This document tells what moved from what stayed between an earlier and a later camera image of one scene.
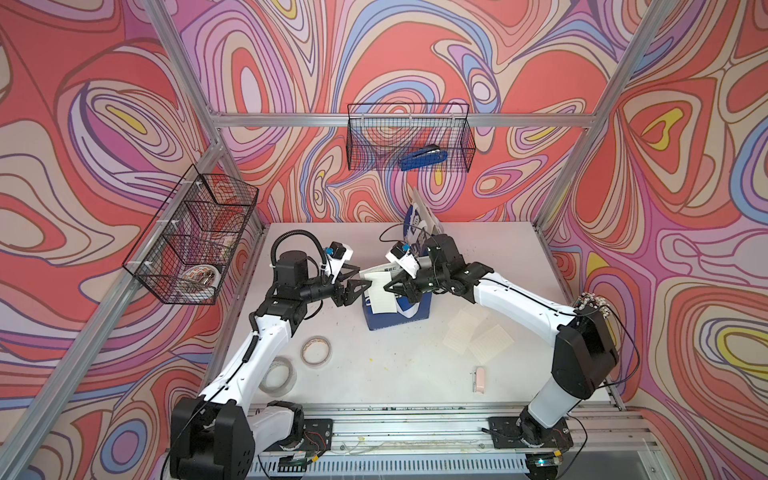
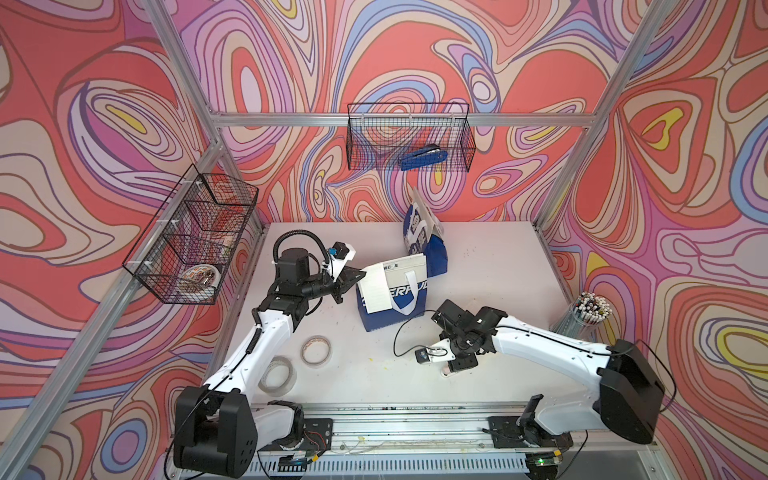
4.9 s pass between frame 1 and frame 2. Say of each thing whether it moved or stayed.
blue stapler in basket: stayed
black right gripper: moved
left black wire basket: stayed
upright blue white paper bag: stayed
